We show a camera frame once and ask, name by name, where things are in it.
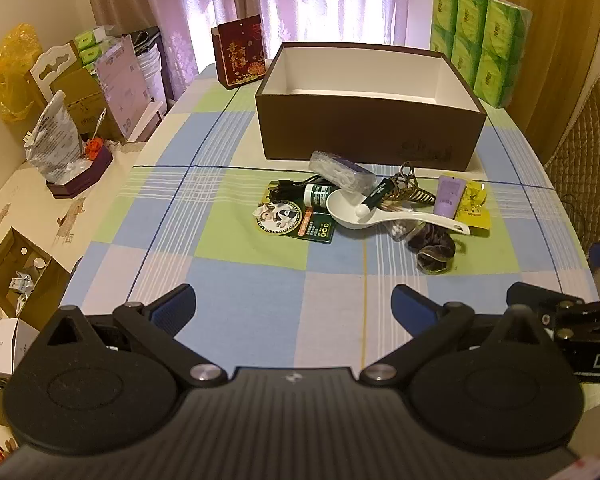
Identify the white cut cardboard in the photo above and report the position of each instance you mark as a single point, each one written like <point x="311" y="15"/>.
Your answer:
<point x="55" y="62"/>

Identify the purple cream tube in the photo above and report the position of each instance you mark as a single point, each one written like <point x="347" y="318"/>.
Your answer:
<point x="449" y="195"/>

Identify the yellow plastic bag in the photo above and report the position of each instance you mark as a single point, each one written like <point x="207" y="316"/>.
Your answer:
<point x="10" y="75"/>

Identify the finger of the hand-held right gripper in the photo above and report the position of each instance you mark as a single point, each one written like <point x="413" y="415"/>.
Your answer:
<point x="527" y="294"/>

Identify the brown velvet scrunchie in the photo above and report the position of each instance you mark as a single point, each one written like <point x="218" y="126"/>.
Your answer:
<point x="430" y="247"/>

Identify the wooden door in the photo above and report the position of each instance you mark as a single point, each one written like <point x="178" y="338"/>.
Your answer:
<point x="545" y="20"/>

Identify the green tissue boxes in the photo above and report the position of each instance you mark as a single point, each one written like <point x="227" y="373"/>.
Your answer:
<point x="87" y="45"/>

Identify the green tissue pack bundle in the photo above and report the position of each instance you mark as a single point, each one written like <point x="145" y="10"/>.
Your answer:
<point x="495" y="50"/>

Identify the white ceramic spoon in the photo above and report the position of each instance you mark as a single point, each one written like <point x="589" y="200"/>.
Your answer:
<point x="345" y="207"/>

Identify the dark red tray box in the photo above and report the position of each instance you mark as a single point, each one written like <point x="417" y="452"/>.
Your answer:
<point x="80" y="180"/>

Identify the lilac sheer curtain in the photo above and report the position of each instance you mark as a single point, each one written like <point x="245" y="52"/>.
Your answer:
<point x="300" y="0"/>

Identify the silver plastic bag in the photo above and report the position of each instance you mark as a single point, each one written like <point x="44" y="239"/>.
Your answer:
<point x="55" y="135"/>

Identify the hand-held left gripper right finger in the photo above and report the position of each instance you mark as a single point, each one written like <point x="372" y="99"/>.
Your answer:
<point x="412" y="307"/>

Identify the round panda sticker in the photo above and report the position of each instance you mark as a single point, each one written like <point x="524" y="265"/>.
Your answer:
<point x="280" y="217"/>

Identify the yellow snack packet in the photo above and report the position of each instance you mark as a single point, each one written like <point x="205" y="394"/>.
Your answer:
<point x="475" y="205"/>

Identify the clear floss pick pack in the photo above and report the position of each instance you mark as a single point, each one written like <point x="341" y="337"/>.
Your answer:
<point x="340" y="170"/>

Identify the small green bottle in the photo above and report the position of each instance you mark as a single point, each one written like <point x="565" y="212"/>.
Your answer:
<point x="320" y="195"/>

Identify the checked cloth covered desktop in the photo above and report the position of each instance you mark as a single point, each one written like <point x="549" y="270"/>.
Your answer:
<point x="230" y="290"/>

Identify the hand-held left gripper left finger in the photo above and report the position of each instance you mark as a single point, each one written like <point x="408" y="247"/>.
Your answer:
<point x="172" y="306"/>

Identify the dark green lip balm tube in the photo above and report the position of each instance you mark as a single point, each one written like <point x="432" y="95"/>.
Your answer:
<point x="380" y="191"/>

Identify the cream printed sheet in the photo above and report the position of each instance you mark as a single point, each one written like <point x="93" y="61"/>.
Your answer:
<point x="30" y="215"/>

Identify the open cardboard box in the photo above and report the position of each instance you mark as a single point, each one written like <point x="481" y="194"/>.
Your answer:
<point x="0" y="265"/>

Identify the white plastic container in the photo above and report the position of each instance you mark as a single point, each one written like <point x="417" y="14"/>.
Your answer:
<point x="150" y="75"/>

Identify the lilac printed box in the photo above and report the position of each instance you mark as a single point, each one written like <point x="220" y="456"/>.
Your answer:
<point x="122" y="80"/>

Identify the green card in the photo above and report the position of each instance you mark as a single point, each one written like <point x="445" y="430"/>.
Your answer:
<point x="317" y="230"/>

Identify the brown storage box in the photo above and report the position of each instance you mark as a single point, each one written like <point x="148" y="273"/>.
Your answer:
<point x="360" y="130"/>

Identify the small white box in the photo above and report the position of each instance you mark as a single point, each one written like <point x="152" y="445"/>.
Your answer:
<point x="5" y="345"/>

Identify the black paper bag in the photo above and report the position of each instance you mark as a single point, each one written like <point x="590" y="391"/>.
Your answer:
<point x="145" y="39"/>

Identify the small clear plastic packet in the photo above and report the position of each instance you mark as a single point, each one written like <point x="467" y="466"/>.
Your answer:
<point x="400" y="230"/>

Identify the brown cardboard box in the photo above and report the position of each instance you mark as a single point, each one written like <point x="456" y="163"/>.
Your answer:
<point x="85" y="100"/>

